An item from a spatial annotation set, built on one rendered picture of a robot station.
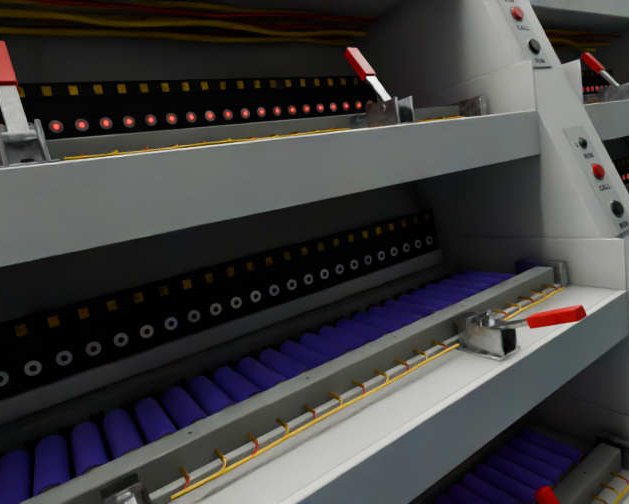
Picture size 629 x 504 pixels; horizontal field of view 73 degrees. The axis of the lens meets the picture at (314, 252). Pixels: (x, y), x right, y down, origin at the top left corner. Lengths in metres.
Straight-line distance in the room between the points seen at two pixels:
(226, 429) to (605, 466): 0.38
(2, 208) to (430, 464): 0.27
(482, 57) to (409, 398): 0.39
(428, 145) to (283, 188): 0.14
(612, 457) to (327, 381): 0.33
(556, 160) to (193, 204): 0.37
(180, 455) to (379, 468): 0.11
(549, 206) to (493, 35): 0.19
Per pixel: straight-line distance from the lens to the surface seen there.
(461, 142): 0.41
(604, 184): 0.55
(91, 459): 0.30
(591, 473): 0.52
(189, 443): 0.27
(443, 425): 0.30
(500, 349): 0.35
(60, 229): 0.25
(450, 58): 0.58
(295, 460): 0.27
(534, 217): 0.53
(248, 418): 0.28
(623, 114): 0.69
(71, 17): 0.48
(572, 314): 0.32
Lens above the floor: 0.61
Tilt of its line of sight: 9 degrees up
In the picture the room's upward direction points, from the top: 21 degrees counter-clockwise
